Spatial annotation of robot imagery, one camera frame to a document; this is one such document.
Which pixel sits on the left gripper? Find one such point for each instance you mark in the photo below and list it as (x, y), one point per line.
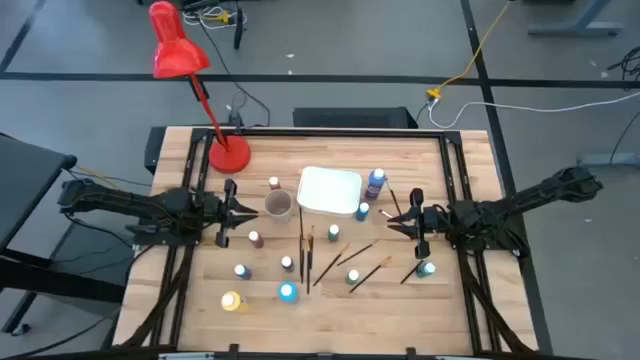
(220, 207)

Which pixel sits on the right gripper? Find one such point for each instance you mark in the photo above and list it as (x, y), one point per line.
(435, 220)

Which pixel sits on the black paintbrush white bristles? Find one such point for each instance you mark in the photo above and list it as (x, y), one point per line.
(386, 214)

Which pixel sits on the thin black paintbrush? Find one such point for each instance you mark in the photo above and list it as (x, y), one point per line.
(331, 265)
(393, 197)
(302, 260)
(370, 275)
(358, 253)
(308, 275)
(412, 272)
(300, 222)
(311, 245)

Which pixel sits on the small blue paint bottle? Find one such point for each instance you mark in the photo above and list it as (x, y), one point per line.
(243, 272)
(362, 212)

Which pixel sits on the large purple paint bottle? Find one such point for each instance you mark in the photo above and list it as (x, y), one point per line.
(374, 187)

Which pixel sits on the small teal paint bottle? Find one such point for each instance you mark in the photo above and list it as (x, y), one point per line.
(333, 233)
(426, 270)

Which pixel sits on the small black paint bottle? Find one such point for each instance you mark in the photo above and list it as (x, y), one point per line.
(287, 263)

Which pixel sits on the small green paint bottle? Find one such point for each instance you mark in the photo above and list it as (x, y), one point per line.
(352, 277)

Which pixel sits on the white plastic bin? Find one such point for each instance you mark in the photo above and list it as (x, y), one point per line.
(330, 192)

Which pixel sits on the large yellow paint bottle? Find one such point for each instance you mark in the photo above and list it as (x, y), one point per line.
(231, 302)

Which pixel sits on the large cyan paint bottle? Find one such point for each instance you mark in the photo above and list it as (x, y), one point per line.
(288, 293)

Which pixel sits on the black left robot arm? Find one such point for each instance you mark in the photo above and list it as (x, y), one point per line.
(125, 200)

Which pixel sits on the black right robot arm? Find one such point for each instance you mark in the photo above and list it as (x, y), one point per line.
(525, 200)

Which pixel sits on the black table clamp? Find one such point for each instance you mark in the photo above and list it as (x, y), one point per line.
(236, 120)

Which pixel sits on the black computer case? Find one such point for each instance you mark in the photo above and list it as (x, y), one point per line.
(350, 117)

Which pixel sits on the black edge clamp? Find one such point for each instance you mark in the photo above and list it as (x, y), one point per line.
(233, 351)
(411, 353)

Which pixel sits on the silver bar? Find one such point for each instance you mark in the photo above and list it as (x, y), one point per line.
(185, 356)
(457, 357)

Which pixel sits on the red desk lamp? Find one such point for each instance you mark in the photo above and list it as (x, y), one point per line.
(175, 55)

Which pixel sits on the black hoop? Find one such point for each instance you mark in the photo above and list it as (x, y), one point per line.
(239, 30)

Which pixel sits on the grey desk foot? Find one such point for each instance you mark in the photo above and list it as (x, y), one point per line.
(610, 160)

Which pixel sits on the black side table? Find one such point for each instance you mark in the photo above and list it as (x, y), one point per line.
(30, 185)

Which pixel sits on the grey desk base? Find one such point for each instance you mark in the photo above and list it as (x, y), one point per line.
(575, 29)

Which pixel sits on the black corner bracket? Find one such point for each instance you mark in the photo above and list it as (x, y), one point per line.
(152, 150)

